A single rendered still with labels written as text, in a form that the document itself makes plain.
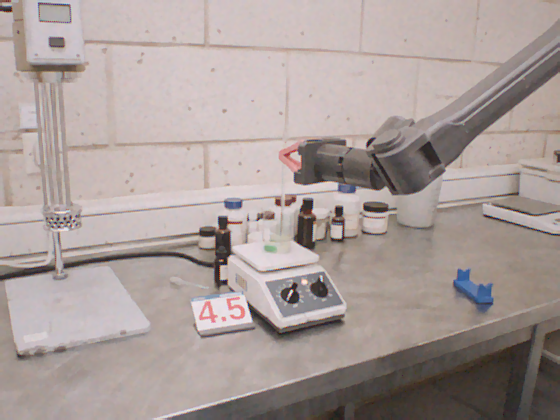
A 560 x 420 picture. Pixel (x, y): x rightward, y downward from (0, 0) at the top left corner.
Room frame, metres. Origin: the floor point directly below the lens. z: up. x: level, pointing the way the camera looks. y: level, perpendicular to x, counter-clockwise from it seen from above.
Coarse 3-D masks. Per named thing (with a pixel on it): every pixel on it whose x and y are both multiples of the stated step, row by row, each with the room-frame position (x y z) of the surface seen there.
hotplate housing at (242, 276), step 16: (240, 272) 0.88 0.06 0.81; (256, 272) 0.85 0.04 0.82; (272, 272) 0.85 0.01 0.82; (288, 272) 0.85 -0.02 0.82; (304, 272) 0.86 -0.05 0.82; (240, 288) 0.88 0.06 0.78; (256, 288) 0.83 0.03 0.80; (256, 304) 0.82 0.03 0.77; (272, 304) 0.78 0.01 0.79; (272, 320) 0.78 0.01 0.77; (288, 320) 0.76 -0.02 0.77; (304, 320) 0.78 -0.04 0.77; (320, 320) 0.80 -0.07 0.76
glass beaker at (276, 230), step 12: (264, 216) 0.90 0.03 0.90; (276, 216) 0.89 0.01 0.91; (288, 216) 0.90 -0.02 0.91; (264, 228) 0.90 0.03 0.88; (276, 228) 0.89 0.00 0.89; (288, 228) 0.90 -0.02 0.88; (264, 240) 0.90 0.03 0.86; (276, 240) 0.89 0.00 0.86; (288, 240) 0.90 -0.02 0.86; (264, 252) 0.90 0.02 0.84; (276, 252) 0.89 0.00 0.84; (288, 252) 0.90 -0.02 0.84
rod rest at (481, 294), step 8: (464, 272) 0.99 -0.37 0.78; (456, 280) 0.99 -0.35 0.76; (464, 280) 0.99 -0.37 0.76; (464, 288) 0.95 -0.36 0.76; (472, 288) 0.95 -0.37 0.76; (480, 288) 0.91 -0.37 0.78; (488, 288) 0.91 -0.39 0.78; (472, 296) 0.92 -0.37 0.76; (480, 296) 0.91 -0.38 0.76; (488, 296) 0.91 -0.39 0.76
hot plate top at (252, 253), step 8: (232, 248) 0.92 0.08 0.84; (240, 248) 0.92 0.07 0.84; (248, 248) 0.92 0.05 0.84; (256, 248) 0.92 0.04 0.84; (296, 248) 0.93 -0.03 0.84; (304, 248) 0.93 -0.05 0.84; (240, 256) 0.89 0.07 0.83; (248, 256) 0.88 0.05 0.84; (256, 256) 0.88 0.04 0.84; (264, 256) 0.88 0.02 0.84; (272, 256) 0.88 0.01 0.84; (280, 256) 0.88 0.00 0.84; (288, 256) 0.88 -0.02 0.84; (296, 256) 0.88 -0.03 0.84; (304, 256) 0.88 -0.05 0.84; (312, 256) 0.89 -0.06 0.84; (256, 264) 0.84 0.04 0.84; (264, 264) 0.84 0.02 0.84; (272, 264) 0.84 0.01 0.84; (280, 264) 0.84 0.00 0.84; (288, 264) 0.85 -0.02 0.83; (296, 264) 0.86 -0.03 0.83
